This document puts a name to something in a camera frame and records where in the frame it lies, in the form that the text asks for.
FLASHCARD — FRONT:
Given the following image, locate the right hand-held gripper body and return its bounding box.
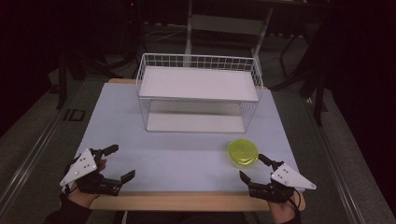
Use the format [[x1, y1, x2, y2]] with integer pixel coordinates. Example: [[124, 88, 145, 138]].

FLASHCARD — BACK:
[[247, 160, 318, 203]]

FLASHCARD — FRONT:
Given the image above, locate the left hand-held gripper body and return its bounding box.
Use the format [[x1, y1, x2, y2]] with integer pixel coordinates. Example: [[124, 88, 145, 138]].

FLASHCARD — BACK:
[[59, 147, 123, 197]]

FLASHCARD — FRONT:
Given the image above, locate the yellow-green round lid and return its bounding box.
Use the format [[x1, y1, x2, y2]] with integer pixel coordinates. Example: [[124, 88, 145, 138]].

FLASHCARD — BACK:
[[227, 138, 260, 169]]

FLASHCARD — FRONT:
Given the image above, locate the person's left hand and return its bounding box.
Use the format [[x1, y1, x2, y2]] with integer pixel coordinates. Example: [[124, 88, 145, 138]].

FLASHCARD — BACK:
[[66, 158, 107, 209]]

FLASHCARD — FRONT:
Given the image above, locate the person's right hand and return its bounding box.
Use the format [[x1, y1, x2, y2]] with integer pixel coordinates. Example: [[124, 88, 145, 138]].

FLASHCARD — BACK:
[[267, 191, 297, 224]]

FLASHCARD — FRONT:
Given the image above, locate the light blue table mat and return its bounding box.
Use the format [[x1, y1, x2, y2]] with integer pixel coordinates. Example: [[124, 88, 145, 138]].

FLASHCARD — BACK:
[[74, 82, 304, 193]]

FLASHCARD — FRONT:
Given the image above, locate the black metal stand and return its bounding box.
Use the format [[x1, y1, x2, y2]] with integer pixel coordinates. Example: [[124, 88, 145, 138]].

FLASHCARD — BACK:
[[270, 24, 328, 127]]

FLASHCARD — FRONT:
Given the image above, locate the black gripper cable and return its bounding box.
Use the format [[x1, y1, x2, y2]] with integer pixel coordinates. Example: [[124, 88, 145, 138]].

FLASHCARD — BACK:
[[60, 182, 78, 202], [289, 188, 303, 218]]

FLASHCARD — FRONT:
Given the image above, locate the metal floor rail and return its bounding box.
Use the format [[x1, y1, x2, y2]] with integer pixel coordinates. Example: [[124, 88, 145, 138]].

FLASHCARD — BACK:
[[303, 97, 367, 224], [0, 92, 74, 213]]

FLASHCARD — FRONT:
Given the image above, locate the white wire shelf rack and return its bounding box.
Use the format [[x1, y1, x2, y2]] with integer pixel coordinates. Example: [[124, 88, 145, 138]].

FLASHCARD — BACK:
[[135, 52, 265, 134]]

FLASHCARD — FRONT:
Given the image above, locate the white metal frame stand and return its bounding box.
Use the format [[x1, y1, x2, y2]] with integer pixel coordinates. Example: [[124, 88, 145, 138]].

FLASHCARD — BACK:
[[184, 0, 275, 68]]

